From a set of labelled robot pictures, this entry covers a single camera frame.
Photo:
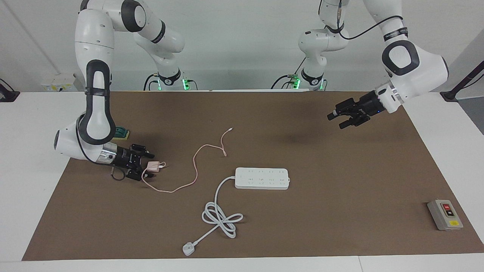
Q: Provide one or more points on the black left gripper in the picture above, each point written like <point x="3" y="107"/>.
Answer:
<point x="368" y="105"/>

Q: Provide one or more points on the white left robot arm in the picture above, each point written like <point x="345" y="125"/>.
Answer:
<point x="419" y="71"/>

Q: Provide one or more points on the brown table mat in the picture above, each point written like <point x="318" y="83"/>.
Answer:
<point x="340" y="207"/>

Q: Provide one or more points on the green knife switch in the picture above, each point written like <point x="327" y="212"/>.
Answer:
<point x="121" y="132"/>

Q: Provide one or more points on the grey on-off switch box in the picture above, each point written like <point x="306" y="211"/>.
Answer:
<point x="444" y="217"/>

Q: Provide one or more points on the white wall outlet box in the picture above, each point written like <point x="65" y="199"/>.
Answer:
<point x="56" y="84"/>

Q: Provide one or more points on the white power strip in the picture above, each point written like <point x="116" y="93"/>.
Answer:
<point x="261" y="183"/>

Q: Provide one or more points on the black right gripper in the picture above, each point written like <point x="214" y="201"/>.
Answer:
<point x="128" y="160"/>

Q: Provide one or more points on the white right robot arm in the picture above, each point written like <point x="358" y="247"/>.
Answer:
<point x="94" y="45"/>

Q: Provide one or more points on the pink charger adapter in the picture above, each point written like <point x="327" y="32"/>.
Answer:
<point x="154" y="166"/>

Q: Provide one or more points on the black table clamp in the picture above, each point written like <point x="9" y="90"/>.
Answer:
<point x="7" y="96"/>

